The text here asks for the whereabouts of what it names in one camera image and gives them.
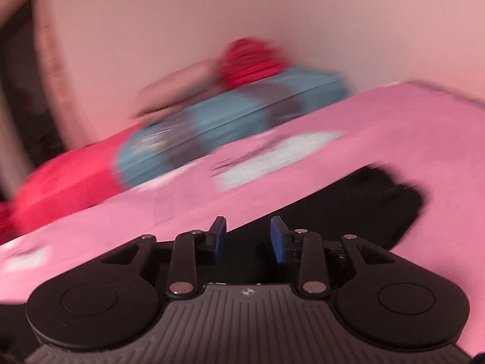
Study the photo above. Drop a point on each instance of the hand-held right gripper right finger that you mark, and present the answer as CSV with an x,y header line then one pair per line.
x,y
278,242

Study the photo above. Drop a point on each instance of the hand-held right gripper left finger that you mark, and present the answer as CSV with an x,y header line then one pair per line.
x,y
219,240

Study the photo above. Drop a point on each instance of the black pants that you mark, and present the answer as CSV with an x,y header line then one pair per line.
x,y
352,208

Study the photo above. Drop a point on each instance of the blue grey striped quilt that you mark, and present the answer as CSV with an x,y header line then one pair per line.
x,y
235,121

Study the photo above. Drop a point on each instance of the red bed sheet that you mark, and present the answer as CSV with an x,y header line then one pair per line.
x,y
64,185

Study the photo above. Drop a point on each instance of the pink printed blanket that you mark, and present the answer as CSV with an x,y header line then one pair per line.
x,y
398,129

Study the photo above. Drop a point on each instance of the stack of red clothes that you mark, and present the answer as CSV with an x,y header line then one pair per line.
x,y
252,62

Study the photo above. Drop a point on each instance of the pink curtain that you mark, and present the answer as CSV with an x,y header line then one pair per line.
x,y
55,68

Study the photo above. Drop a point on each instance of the dark window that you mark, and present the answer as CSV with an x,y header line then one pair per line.
x,y
22,102

